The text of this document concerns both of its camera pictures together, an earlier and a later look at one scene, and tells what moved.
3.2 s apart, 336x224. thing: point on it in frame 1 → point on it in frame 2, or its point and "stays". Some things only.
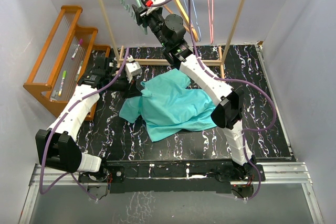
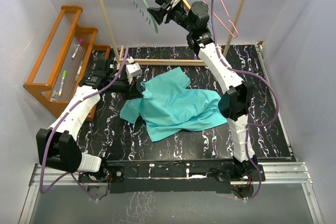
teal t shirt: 168,106 stays
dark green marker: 79,71 stays
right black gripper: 142,18 → 158,13
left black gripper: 130,88 stays
